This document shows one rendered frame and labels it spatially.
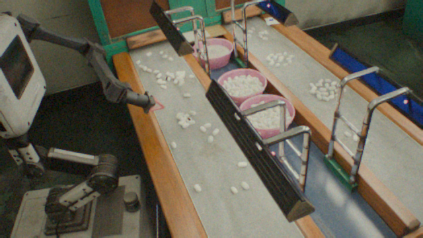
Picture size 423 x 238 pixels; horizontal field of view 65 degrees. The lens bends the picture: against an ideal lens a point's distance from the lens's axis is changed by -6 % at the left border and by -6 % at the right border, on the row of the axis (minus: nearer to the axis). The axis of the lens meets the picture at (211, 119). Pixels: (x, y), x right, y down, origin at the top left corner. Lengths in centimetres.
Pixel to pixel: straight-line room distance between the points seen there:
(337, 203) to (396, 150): 36
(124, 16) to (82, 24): 96
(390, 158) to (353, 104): 37
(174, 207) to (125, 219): 45
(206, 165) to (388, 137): 81
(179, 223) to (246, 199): 27
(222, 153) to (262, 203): 31
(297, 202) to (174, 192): 62
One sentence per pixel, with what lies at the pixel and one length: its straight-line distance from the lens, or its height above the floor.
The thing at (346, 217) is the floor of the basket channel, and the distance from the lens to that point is 142.
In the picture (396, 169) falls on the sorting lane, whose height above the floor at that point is 74.
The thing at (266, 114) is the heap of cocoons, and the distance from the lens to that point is 171.
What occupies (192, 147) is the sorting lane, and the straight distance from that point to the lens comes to 157.
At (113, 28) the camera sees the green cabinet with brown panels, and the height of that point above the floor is 94.
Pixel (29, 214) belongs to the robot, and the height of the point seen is 47.
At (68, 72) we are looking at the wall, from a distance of 346.
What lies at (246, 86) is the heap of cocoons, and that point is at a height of 74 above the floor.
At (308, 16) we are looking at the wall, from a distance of 387.
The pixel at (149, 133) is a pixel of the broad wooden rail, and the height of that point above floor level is 76.
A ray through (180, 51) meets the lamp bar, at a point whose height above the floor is 107.
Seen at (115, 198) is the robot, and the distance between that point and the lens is 183.
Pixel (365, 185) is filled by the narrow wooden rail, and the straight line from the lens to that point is 144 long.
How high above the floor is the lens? 183
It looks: 40 degrees down
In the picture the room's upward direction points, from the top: 8 degrees counter-clockwise
